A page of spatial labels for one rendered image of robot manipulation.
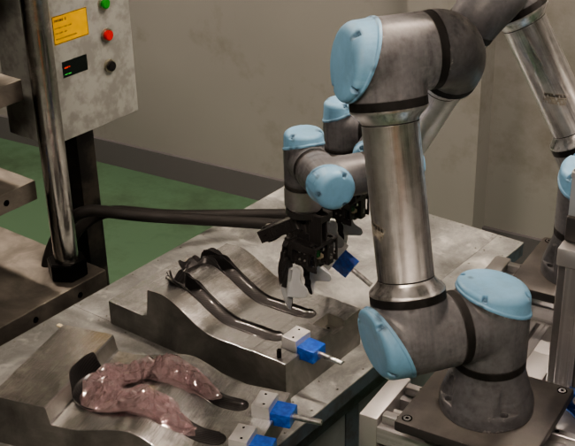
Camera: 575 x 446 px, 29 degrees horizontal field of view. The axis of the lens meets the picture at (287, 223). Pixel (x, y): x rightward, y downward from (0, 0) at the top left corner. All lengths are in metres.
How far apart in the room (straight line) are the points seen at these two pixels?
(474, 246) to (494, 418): 1.09
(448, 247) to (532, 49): 0.78
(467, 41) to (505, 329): 0.43
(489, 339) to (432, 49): 0.44
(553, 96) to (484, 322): 0.65
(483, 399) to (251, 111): 3.13
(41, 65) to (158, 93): 2.51
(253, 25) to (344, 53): 3.03
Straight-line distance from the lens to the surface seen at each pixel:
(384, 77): 1.57
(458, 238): 2.85
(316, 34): 4.46
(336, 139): 2.32
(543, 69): 2.19
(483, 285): 1.71
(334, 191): 1.90
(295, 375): 2.23
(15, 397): 2.15
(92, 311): 2.58
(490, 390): 1.76
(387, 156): 1.60
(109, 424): 2.07
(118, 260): 4.47
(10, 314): 2.65
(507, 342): 1.72
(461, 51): 1.61
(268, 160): 4.79
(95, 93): 2.84
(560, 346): 1.96
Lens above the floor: 2.12
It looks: 27 degrees down
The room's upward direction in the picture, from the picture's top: 1 degrees counter-clockwise
